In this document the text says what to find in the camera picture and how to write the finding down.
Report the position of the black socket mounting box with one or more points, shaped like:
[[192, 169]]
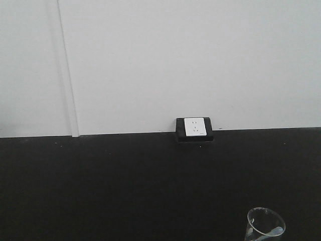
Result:
[[181, 135]]

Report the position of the clear glass beaker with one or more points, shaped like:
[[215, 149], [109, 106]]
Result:
[[264, 224]]

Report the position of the white wall power socket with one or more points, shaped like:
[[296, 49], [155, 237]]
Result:
[[195, 127]]

